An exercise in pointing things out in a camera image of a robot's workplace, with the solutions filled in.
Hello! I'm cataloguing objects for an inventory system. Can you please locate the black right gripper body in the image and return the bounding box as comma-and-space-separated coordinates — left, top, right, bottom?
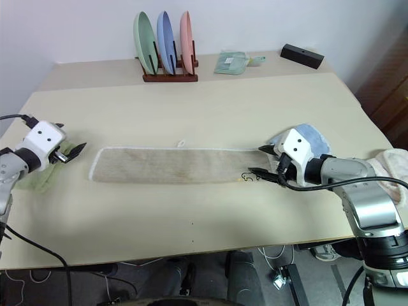
270, 152, 300, 189

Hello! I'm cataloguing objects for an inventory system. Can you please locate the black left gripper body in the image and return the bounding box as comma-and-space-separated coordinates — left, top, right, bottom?
47, 145, 76, 165

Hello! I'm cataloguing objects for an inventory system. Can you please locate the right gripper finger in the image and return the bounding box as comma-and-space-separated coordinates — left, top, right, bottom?
247, 167, 279, 184
257, 144, 281, 157

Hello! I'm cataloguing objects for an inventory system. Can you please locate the beige towel with white trim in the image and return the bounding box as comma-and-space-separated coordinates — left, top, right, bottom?
88, 139, 281, 186

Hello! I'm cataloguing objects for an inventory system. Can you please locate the light blue cloth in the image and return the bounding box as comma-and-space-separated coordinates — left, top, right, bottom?
269, 122, 331, 157

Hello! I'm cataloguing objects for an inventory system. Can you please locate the white pink-edged cloth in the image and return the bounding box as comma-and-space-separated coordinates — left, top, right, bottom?
366, 148, 408, 208

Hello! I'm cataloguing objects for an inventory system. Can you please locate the light green cloth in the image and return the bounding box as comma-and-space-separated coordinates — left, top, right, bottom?
17, 140, 79, 194

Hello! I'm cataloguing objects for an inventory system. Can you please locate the grey sneaker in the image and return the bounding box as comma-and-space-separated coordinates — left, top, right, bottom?
310, 244, 339, 263

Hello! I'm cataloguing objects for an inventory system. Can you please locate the green packaged cloth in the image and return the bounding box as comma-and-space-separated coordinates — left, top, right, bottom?
214, 50, 266, 76

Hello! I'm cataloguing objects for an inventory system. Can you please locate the black rectangular box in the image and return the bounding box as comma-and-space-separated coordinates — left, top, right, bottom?
280, 43, 325, 69

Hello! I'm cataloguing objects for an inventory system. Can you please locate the small power adapter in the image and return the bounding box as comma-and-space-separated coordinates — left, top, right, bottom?
270, 269, 288, 290

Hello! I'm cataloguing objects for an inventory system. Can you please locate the black metal bar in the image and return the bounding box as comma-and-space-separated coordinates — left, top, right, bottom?
286, 263, 309, 306

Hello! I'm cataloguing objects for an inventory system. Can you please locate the dark wooden plate rack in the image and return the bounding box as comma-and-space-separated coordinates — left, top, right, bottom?
142, 41, 199, 83

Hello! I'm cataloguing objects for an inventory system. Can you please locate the green plate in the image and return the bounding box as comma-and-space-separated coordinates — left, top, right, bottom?
133, 11, 159, 75

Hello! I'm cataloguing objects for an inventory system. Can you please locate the brown wooden cabinet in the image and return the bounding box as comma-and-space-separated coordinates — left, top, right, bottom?
355, 28, 408, 147

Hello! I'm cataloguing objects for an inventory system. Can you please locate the blue plate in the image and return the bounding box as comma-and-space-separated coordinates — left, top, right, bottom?
156, 10, 176, 75

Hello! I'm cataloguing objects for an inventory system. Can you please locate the pink plate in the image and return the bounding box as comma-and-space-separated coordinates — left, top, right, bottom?
179, 11, 194, 75

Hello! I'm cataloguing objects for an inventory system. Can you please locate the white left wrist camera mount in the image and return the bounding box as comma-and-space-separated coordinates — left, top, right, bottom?
24, 120, 67, 163

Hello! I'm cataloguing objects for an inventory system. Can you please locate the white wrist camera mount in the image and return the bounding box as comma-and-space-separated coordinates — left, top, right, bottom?
24, 120, 67, 163
275, 129, 315, 186

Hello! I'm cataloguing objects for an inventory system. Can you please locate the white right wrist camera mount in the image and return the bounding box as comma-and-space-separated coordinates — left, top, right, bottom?
275, 129, 315, 186

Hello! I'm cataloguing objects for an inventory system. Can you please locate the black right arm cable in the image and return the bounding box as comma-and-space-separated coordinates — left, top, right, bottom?
277, 159, 408, 194

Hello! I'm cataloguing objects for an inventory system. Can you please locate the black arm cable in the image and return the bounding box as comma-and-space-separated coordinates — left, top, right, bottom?
0, 113, 38, 128
277, 159, 408, 194

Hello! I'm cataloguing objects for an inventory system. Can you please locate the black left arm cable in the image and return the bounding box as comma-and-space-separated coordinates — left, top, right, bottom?
0, 113, 38, 128

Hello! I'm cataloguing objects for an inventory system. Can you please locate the thick black cable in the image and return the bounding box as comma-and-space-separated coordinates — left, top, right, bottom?
0, 222, 71, 306

